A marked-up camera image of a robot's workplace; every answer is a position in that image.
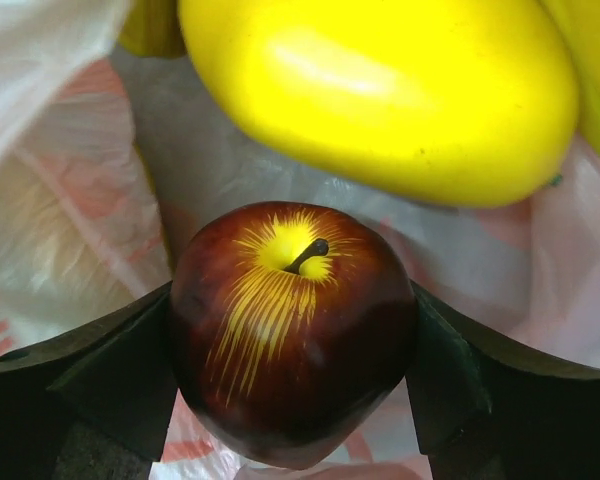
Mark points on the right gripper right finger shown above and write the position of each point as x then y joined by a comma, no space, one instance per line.
488,407

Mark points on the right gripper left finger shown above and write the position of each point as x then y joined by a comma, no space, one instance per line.
107,384

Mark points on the dark red apple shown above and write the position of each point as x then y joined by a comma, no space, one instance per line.
289,323

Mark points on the pink plastic bag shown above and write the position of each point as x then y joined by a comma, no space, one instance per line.
110,163

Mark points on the yellow mango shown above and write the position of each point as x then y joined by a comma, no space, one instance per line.
456,103

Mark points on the yellow banana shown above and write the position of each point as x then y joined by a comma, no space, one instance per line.
152,29

